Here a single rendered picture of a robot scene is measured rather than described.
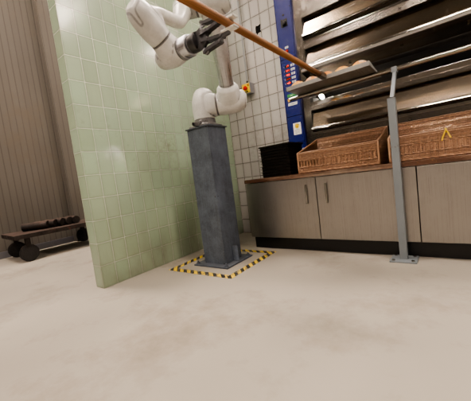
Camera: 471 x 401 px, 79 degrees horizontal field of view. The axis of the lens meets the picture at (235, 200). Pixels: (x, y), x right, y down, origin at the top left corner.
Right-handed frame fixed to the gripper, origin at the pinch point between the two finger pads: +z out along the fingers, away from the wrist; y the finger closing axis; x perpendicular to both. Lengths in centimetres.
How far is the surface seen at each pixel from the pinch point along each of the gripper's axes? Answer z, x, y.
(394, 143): 38, -95, 50
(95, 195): -121, 2, 59
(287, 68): -49, -151, -32
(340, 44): -4, -156, -37
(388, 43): 32, -142, -20
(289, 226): -36, -100, 101
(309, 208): -20, -100, 87
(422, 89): 49, -157, 13
